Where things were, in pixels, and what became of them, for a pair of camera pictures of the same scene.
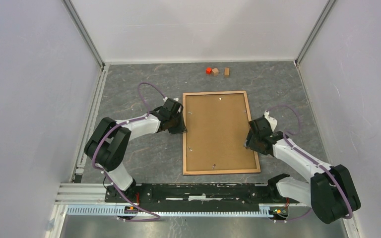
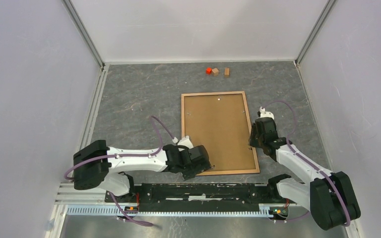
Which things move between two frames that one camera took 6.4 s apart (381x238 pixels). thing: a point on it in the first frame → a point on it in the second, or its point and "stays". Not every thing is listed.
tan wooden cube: [215, 72] stays
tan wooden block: [226, 72] stays
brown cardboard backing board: [217, 127] stays
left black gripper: [181, 128] → [187, 174]
